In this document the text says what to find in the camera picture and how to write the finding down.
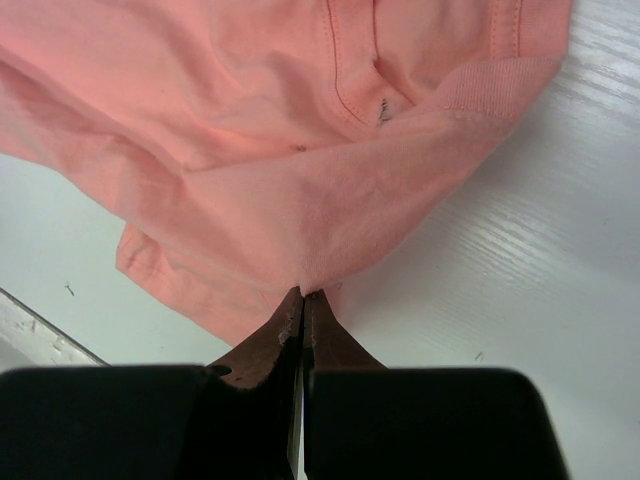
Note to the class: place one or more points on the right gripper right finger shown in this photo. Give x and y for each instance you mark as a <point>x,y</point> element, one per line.
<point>336,368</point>

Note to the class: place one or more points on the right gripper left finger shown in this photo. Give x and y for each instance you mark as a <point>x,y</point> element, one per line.
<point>261,414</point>

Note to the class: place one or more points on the aluminium front rail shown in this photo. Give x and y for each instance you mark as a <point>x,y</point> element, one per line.
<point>29,340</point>

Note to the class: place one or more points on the pink t shirt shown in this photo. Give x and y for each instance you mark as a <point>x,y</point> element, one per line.
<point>252,147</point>

